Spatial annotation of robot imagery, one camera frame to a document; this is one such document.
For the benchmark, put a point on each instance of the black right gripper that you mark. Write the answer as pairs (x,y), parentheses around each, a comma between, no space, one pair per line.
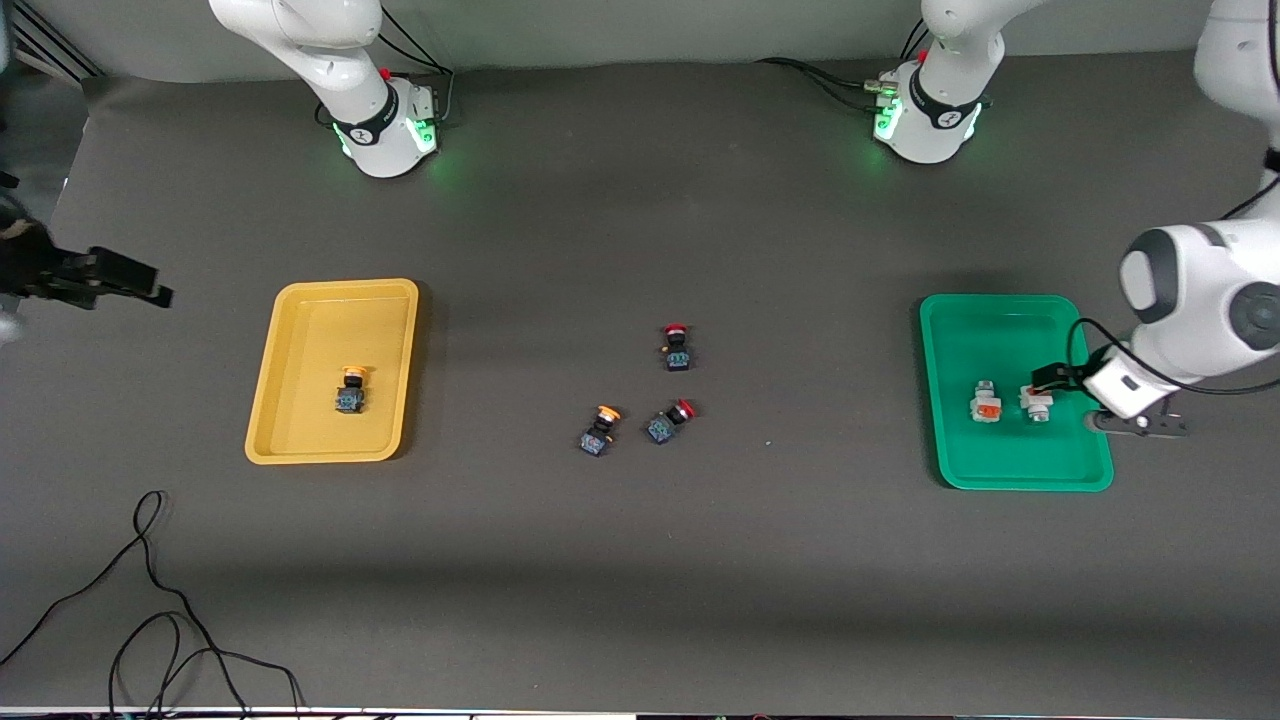
(30,266)

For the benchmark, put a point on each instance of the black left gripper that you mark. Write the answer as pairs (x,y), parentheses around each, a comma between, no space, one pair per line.
(1062,377)

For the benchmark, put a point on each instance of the white orange switch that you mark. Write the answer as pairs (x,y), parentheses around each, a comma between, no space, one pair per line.
(1036,402)
(986,405)

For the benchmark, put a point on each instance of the yellow push button black body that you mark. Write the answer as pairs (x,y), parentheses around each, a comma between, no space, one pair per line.
(597,437)
(350,398)

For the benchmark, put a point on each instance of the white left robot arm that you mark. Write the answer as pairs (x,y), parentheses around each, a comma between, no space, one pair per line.
(1185,300)

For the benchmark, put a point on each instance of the green plastic tray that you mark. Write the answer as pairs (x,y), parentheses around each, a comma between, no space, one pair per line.
(1010,460)

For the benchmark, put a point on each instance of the yellow plastic tray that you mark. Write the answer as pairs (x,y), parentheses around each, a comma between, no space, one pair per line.
(310,340)

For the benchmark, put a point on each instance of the red push button black body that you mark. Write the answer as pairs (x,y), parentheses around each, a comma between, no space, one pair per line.
(662,428)
(677,358)

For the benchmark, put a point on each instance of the dark metal frame rail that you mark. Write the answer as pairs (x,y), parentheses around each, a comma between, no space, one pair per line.
(50,45)

